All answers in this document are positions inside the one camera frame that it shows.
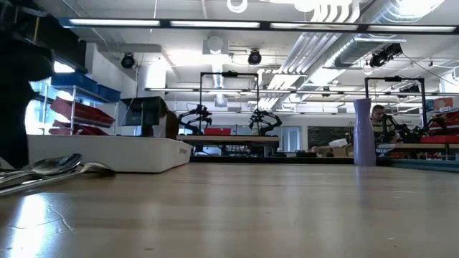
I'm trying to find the metal shelf rack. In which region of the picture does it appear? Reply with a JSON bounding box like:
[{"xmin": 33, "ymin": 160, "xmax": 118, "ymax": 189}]
[{"xmin": 39, "ymin": 84, "xmax": 121, "ymax": 137}]

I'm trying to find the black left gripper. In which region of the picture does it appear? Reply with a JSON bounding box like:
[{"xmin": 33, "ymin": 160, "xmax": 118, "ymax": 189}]
[{"xmin": 0, "ymin": 35, "xmax": 55, "ymax": 170}]

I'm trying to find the black ceiling spotlight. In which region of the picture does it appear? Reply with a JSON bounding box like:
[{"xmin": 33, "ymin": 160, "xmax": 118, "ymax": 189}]
[{"xmin": 368, "ymin": 42, "xmax": 404, "ymax": 69}]

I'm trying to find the colourful printed box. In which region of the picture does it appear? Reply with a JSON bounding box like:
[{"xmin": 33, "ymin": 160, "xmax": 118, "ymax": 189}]
[{"xmin": 426, "ymin": 96, "xmax": 455, "ymax": 112}]

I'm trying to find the black ceiling camera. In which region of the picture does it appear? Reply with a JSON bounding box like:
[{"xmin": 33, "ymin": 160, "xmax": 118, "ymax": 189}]
[
  {"xmin": 247, "ymin": 49, "xmax": 262, "ymax": 66},
  {"xmin": 120, "ymin": 52, "xmax": 136, "ymax": 70}
]

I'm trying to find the red storage bin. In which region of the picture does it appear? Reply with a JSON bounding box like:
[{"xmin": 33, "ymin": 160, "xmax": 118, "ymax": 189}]
[
  {"xmin": 49, "ymin": 96, "xmax": 116, "ymax": 127},
  {"xmin": 48, "ymin": 120, "xmax": 108, "ymax": 136}
]

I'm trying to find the red machine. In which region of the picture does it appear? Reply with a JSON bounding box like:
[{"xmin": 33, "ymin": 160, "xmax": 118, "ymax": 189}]
[{"xmin": 428, "ymin": 110, "xmax": 459, "ymax": 135}]

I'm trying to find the black computer monitor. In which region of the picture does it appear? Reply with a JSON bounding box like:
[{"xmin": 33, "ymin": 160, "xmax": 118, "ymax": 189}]
[{"xmin": 119, "ymin": 95, "xmax": 164, "ymax": 138}]

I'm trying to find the blue storage bin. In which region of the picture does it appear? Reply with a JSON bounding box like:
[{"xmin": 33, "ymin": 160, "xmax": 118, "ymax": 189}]
[
  {"xmin": 50, "ymin": 71, "xmax": 98, "ymax": 95},
  {"xmin": 95, "ymin": 84, "xmax": 122, "ymax": 103}
]

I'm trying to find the lilac vase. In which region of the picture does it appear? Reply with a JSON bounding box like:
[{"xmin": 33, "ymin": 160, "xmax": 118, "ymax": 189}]
[{"xmin": 352, "ymin": 97, "xmax": 377, "ymax": 168}]

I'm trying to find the long ceiling light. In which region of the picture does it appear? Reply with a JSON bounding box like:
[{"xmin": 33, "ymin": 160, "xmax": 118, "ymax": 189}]
[
  {"xmin": 59, "ymin": 17, "xmax": 161, "ymax": 29},
  {"xmin": 365, "ymin": 24, "xmax": 459, "ymax": 33},
  {"xmin": 170, "ymin": 20, "xmax": 261, "ymax": 29}
]

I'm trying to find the red tray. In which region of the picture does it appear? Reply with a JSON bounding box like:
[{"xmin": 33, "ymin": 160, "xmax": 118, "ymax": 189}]
[{"xmin": 419, "ymin": 135, "xmax": 459, "ymax": 144}]

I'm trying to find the small red bin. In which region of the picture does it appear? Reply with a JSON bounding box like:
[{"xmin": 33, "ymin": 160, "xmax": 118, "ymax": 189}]
[{"xmin": 203, "ymin": 127, "xmax": 232, "ymax": 136}]

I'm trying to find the white plastic cutlery tray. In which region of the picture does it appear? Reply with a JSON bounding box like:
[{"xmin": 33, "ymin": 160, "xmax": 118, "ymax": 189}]
[{"xmin": 27, "ymin": 134, "xmax": 194, "ymax": 173}]

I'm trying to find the silver ventilation duct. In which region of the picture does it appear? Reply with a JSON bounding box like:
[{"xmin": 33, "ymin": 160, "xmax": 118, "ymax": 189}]
[{"xmin": 333, "ymin": 34, "xmax": 408, "ymax": 69}]

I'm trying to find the wooden background table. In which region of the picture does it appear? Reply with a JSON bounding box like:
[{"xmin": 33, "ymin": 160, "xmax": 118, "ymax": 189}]
[{"xmin": 376, "ymin": 142, "xmax": 459, "ymax": 150}]

